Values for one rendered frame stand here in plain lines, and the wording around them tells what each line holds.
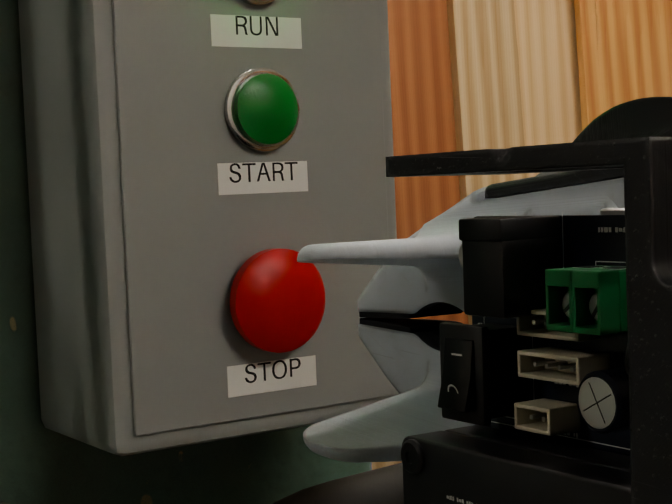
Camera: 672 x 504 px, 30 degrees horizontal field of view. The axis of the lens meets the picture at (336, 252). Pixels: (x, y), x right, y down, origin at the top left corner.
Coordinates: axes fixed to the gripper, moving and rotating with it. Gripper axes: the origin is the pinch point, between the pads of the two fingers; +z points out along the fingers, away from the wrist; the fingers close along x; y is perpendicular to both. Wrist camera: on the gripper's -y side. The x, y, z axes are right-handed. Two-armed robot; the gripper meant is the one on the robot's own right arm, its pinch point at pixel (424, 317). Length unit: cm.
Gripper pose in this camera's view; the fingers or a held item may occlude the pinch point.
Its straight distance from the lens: 29.9
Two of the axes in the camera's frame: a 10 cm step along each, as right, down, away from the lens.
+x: 0.3, 10.0, 0.4
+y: -8.4, 0.5, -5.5
